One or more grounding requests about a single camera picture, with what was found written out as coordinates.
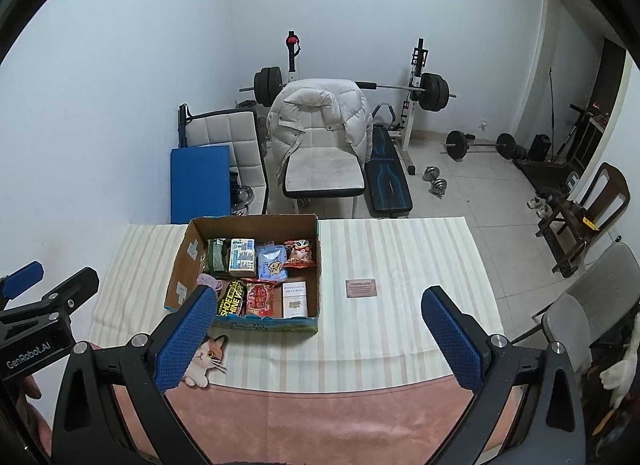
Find green snack bag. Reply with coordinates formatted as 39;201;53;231
205;237;231;277

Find black yellow snack bag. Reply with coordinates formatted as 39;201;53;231
217;280;247;317

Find blue building box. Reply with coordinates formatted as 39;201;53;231
229;237;256;277

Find red floral snack bag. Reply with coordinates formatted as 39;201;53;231
244;280;276;318

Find light blue cat pouch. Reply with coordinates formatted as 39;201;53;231
256;243;288;282

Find white paper packet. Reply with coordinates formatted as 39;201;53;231
282;281;308;319

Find red cartoon snack bag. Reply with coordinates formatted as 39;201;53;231
283;239;316;268

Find grey plastic chair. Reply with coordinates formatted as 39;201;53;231
537;242;639;372

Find striped tablecloth with cat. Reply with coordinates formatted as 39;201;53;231
90;215;502;464

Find blue mat board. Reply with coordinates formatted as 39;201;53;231
170;144;231;225

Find wooden chair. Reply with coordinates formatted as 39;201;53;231
536;162;631;277

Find cardboard box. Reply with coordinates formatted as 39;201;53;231
164;214;320;333

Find brown label patch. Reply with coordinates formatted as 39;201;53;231
345;279;378;298

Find grey tufted sofa cushion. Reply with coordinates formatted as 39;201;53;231
178;103;269;215

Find chrome dumbbells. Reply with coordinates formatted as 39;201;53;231
422;166;448;199

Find black blue weight bench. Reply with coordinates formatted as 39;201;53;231
364;103;413;218

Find white cushioned chair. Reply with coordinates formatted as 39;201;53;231
282;127;366;213

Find barbell on floor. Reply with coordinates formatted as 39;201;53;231
442;130;518;162

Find white puffer jacket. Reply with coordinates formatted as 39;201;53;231
267;88;373;178

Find barbell on rack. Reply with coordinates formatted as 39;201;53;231
240;66;456;112

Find white barbell rack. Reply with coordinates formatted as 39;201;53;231
387;37;428;176

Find red black vacuum handle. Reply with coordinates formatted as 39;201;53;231
285;30;300;82

